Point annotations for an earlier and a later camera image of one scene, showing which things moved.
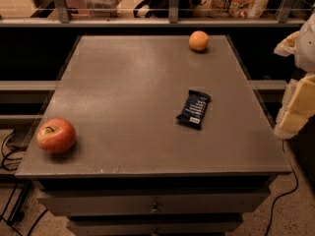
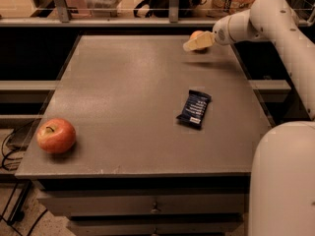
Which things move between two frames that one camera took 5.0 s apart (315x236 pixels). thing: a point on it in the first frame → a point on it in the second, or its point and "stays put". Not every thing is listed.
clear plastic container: (104, 1) stays put
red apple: (56, 135) stays put
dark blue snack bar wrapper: (194, 108) stays put
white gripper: (307, 49) → (220, 33)
